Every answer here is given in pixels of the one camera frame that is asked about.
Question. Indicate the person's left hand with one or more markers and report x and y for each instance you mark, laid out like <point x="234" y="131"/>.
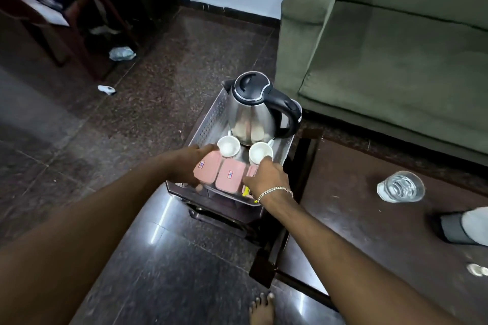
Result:
<point x="182" y="168"/>

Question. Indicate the person's right hand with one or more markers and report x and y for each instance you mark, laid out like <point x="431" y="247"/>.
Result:
<point x="267" y="180"/>

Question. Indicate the person's left thumb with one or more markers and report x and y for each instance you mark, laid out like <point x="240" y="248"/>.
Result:
<point x="207" y="149"/>

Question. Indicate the person's right thumb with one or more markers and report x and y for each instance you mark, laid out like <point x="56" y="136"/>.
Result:
<point x="247" y="185"/>

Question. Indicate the perforated steel tray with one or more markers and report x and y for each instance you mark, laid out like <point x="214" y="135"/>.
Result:
<point x="213" y="123"/>

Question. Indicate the person's right forearm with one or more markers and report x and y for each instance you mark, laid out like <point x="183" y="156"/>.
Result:
<point x="343" y="260"/>

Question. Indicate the person's left forearm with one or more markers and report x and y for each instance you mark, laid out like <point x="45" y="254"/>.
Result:
<point x="76" y="237"/>

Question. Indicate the yellow sachet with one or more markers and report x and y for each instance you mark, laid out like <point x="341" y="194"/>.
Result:
<point x="246" y="192"/>

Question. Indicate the pink lidded container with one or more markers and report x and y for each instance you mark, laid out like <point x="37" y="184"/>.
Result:
<point x="230" y="176"/>
<point x="209" y="168"/>
<point x="251" y="171"/>

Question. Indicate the white ceramic cup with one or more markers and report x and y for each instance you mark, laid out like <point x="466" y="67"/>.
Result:
<point x="260" y="152"/>
<point x="228" y="145"/>

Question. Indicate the steel electric kettle black lid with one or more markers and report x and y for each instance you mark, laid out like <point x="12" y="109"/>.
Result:
<point x="255" y="107"/>

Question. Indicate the small white floor object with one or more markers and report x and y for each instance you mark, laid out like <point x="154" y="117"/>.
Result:
<point x="106" y="89"/>

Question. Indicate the person's foot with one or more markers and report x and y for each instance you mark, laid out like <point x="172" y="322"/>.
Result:
<point x="262" y="311"/>

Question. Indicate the crumpled plastic wrapper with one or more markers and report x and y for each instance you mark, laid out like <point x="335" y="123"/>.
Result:
<point x="122" y="53"/>

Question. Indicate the dark wooden coffee table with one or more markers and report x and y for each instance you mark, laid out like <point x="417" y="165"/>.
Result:
<point x="381" y="229"/>

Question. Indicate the clear drinking glass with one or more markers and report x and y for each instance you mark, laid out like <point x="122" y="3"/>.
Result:
<point x="401" y="187"/>

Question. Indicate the dark wooden chair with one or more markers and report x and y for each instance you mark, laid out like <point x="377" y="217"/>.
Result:
<point x="80" y="12"/>

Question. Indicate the green fabric sofa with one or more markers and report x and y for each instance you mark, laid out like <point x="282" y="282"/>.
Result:
<point x="392" y="54"/>

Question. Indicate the white paper sheet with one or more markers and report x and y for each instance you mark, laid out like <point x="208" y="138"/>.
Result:
<point x="44" y="10"/>

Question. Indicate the black and white bottle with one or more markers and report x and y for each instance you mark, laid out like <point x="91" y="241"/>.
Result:
<point x="463" y="226"/>

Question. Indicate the small white crumpled scrap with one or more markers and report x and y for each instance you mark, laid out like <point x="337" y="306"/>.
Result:
<point x="477" y="270"/>

